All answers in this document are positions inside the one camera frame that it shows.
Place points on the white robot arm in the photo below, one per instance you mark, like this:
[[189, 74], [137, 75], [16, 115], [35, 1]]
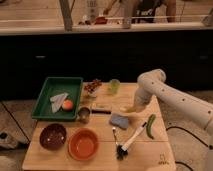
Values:
[[153, 83]]

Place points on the small metal cup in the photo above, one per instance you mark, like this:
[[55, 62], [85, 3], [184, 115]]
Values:
[[84, 114]]

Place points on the green plastic tray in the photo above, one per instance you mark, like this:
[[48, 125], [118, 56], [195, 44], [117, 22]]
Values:
[[54, 86]]

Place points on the yellow banana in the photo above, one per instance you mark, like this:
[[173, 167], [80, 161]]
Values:
[[128, 109]]

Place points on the red grapes bunch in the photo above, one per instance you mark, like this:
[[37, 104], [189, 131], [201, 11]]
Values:
[[91, 87]]

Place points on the dark purple bowl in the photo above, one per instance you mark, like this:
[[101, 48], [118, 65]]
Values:
[[53, 136]]

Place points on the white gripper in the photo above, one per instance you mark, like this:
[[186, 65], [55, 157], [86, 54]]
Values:
[[139, 107]]

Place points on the red orange bowl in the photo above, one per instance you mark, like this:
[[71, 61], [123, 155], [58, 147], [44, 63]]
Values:
[[83, 144]]

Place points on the white handled black brush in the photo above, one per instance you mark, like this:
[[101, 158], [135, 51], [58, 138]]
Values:
[[122, 150]]

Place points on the green translucent cup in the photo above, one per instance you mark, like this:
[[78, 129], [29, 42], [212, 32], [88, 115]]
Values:
[[113, 86]]

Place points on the grey folded cloth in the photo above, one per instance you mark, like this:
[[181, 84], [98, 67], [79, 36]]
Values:
[[57, 101]]

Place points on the blue sponge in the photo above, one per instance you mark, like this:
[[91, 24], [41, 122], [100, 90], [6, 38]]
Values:
[[119, 121]]

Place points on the person in background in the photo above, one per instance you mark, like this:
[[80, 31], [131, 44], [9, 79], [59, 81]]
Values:
[[145, 10]]

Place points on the orange fruit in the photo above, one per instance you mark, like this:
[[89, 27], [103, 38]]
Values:
[[67, 105]]

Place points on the metal spoon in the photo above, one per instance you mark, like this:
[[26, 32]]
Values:
[[115, 137]]

